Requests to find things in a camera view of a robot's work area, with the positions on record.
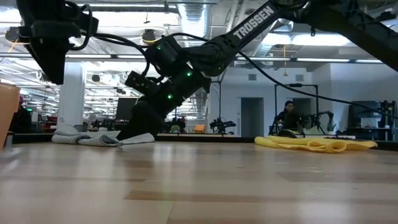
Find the yellow microfiber towel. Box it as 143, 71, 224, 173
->
254, 135, 379, 154

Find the black desk monitor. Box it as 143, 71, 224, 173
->
115, 97, 139, 121

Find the dark background monitor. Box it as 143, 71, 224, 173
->
350, 100, 382, 129

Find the grey door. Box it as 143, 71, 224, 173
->
241, 97, 264, 138

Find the white building column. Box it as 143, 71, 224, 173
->
57, 61, 86, 131

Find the silver ventilation duct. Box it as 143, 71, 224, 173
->
177, 2, 210, 119

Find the person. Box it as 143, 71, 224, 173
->
9, 95, 32, 134
273, 100, 302, 136

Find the black ceiling cord reel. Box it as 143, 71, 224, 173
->
141, 28, 157, 45
4, 26, 21, 43

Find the grey microfiber towel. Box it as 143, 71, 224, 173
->
51, 124, 155, 147

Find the small grey cylinder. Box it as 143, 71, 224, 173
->
2, 132, 14, 149

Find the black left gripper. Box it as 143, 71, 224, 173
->
17, 12, 100, 86

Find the black equipment rack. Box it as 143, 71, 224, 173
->
381, 99, 398, 141

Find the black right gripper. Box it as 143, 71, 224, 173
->
116, 75, 213, 142

